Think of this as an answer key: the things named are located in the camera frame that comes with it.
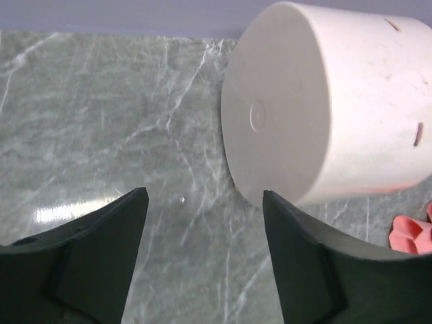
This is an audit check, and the salmon pink cloth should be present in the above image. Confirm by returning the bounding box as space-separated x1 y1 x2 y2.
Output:
388 203 432 254

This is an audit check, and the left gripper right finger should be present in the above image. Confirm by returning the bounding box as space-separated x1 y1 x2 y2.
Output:
263 191 431 323

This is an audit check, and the cream round drawer cabinet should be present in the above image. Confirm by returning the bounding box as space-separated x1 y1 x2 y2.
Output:
221 2 431 206

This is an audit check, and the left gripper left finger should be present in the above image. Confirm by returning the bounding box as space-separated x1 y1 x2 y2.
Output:
1 188 149 323

